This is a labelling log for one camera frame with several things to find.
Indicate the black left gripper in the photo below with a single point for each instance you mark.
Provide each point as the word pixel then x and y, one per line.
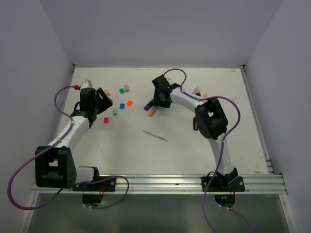
pixel 106 102

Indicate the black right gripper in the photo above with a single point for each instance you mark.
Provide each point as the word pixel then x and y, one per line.
pixel 157 101

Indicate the pastel orange highlighter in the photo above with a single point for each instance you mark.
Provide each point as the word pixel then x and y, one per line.
pixel 152 112

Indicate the pastel green cap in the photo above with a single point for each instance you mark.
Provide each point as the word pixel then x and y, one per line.
pixel 115 112

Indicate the orange highlighter cap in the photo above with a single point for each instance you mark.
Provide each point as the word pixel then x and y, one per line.
pixel 129 103

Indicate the pastel purple cap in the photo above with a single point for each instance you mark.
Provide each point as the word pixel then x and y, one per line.
pixel 126 88

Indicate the purple cap black highlighter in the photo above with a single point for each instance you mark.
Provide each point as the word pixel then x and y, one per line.
pixel 147 107

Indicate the pink cap black highlighter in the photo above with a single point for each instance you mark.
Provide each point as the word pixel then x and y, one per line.
pixel 195 127

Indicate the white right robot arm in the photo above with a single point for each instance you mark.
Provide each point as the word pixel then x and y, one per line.
pixel 211 123

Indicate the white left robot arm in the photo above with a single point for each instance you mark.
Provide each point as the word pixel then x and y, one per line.
pixel 55 167

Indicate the thin grey pen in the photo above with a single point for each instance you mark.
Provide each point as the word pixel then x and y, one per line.
pixel 154 135

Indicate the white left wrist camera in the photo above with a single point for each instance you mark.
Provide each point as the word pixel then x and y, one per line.
pixel 86 84

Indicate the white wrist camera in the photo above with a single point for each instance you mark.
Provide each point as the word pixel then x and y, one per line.
pixel 86 84
pixel 169 80

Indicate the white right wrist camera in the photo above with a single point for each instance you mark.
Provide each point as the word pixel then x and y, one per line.
pixel 169 80

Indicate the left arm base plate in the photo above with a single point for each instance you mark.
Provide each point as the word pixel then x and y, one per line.
pixel 93 194

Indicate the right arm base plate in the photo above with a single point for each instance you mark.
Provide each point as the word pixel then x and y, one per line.
pixel 228 184

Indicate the aluminium front rail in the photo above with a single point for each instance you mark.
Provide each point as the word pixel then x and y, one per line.
pixel 191 184

